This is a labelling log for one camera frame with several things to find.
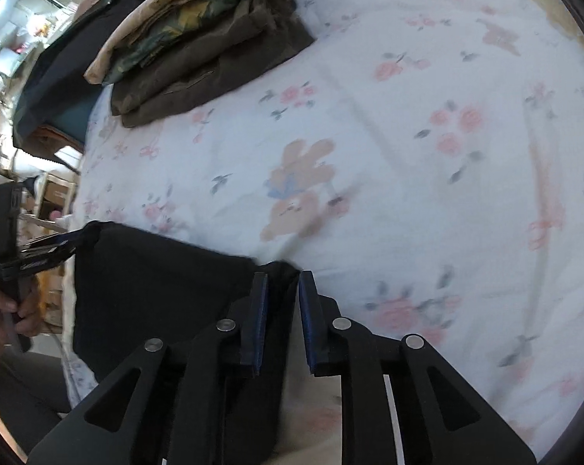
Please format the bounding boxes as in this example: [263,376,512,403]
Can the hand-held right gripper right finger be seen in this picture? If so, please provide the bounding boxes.
[298,270,537,465]

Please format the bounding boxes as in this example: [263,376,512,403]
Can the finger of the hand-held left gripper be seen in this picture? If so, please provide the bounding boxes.
[2,247,79,274]
[23,230,86,253]

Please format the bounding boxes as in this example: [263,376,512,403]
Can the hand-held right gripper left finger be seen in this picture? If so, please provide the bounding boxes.
[27,271,270,465]

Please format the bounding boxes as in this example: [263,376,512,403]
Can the black shorts pants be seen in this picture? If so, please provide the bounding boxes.
[72,220,302,465]

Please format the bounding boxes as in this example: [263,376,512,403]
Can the brown folded pants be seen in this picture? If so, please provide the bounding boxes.
[120,34,317,129]

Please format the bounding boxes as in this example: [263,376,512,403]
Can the cardboard box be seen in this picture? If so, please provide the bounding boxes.
[35,172,77,224]

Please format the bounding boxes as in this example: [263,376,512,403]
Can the person's grey trouser leg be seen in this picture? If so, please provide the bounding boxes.
[0,344,87,427]

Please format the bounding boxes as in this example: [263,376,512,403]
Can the black shiny cloth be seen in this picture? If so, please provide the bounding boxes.
[12,0,177,156]

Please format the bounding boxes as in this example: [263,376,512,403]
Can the camouflage folded garment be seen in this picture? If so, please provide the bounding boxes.
[103,0,273,81]

